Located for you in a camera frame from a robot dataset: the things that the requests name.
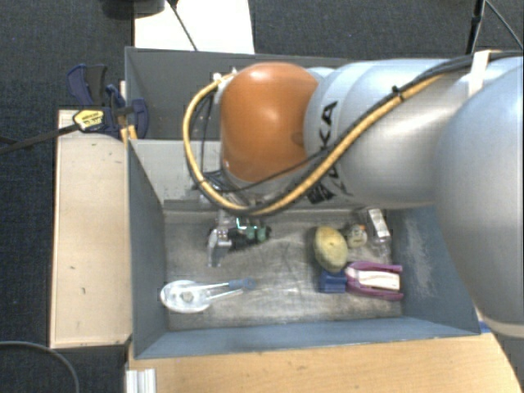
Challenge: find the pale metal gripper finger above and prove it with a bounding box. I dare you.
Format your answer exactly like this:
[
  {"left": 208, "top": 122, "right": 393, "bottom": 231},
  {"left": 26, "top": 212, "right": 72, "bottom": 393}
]
[
  {"left": 206, "top": 228, "right": 219, "bottom": 268},
  {"left": 215, "top": 229, "right": 233, "bottom": 267}
]

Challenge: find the grey metal bin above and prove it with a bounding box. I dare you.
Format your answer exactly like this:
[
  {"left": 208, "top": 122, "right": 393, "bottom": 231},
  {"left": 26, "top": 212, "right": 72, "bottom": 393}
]
[{"left": 124, "top": 46, "right": 482, "bottom": 360}]

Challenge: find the blue small block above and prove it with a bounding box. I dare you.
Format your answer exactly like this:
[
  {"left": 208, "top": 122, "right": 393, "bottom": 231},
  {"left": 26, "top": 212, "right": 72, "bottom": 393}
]
[{"left": 318, "top": 269, "right": 349, "bottom": 295}]

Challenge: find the pale wood flat board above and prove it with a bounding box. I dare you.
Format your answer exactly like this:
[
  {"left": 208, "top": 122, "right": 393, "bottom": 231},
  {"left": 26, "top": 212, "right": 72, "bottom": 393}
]
[{"left": 48, "top": 108, "right": 134, "bottom": 350}]

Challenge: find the olive small round thing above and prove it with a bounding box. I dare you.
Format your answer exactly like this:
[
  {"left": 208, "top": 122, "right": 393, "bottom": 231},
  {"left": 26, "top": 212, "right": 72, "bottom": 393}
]
[{"left": 346, "top": 224, "right": 368, "bottom": 249}]

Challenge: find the clear plastic bottle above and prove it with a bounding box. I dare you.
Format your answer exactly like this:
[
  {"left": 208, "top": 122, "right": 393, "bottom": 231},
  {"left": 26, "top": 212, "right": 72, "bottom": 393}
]
[{"left": 355, "top": 206, "right": 393, "bottom": 258}]

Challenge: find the white strainer with blue handle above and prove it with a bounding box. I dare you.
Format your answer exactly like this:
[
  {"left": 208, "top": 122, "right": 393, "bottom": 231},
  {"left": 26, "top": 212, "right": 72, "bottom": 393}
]
[{"left": 159, "top": 277, "right": 258, "bottom": 314}]

